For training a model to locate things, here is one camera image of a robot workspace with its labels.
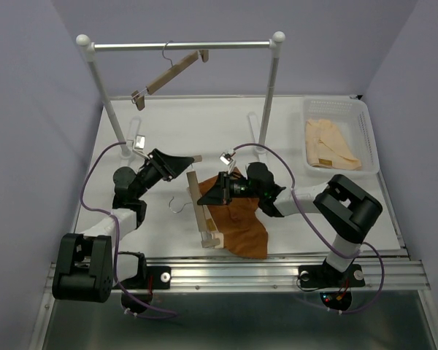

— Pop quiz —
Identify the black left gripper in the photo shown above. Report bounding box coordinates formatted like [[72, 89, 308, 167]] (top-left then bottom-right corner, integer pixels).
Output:
[[134, 149, 193, 198]]

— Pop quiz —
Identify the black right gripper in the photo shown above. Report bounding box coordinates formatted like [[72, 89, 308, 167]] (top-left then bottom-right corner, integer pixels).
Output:
[[196, 172, 261, 206]]

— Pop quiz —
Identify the wooden clip hanger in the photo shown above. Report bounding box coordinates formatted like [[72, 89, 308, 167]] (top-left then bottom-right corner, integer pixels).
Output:
[[131, 41, 210, 111], [167, 154, 226, 250]]

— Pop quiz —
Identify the brown boxer underwear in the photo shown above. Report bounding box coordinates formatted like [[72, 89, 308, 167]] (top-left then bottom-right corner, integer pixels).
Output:
[[188, 173, 269, 260]]

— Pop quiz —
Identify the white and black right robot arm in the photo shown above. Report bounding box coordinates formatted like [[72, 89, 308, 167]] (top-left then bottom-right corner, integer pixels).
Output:
[[197, 162, 383, 284]]

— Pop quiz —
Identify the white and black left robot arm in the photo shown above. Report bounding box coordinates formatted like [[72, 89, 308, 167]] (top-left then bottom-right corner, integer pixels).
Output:
[[52, 149, 199, 303]]

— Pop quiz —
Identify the beige underwear in basket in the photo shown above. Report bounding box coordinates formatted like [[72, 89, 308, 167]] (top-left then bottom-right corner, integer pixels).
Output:
[[305, 119, 361, 171]]

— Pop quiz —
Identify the white plastic basket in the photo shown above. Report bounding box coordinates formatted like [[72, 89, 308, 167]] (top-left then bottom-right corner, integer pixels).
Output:
[[301, 96, 380, 177]]

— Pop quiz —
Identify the white metal clothes rack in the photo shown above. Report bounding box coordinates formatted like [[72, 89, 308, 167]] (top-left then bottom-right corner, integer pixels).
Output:
[[75, 31, 287, 161]]

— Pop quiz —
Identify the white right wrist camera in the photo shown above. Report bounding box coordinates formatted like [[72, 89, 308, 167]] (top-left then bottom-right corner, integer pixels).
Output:
[[220, 149, 237, 174]]

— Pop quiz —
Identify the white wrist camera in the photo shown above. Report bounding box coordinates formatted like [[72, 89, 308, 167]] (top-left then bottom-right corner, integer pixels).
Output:
[[220, 149, 237, 174], [127, 135, 148, 159]]

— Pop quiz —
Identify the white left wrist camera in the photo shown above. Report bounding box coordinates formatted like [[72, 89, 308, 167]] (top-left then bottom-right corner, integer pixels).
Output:
[[127, 135, 148, 159]]

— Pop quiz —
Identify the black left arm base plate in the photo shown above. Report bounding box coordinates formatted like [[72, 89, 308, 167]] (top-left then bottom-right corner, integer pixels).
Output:
[[122, 266, 172, 291]]

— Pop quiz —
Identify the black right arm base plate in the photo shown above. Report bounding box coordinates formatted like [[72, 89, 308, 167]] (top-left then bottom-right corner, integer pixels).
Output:
[[298, 264, 366, 289]]

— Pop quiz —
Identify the aluminium mounting rail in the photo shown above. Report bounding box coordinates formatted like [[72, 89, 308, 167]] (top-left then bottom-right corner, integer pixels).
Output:
[[47, 254, 432, 295]]

